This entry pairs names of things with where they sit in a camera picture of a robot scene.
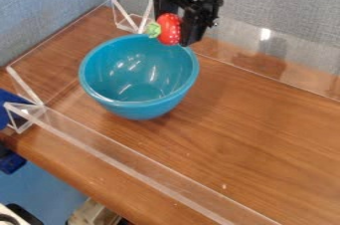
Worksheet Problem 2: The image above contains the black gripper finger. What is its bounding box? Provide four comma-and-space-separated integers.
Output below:
179, 8, 207, 47
154, 0, 178, 18

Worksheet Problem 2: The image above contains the red strawberry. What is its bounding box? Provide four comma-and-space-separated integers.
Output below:
147, 13, 182, 46

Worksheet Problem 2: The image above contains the blue bowl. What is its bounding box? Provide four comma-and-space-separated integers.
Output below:
79, 34, 199, 120

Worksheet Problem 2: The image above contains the clear acrylic barrier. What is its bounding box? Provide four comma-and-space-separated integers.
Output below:
0, 6, 340, 225

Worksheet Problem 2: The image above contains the blue clamp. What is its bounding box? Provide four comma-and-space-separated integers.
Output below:
0, 89, 31, 174

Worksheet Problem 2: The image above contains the beige object under table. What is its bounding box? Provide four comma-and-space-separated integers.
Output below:
67, 198, 122, 225

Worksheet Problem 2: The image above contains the white and black object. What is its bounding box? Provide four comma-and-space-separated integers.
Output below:
0, 203, 45, 225

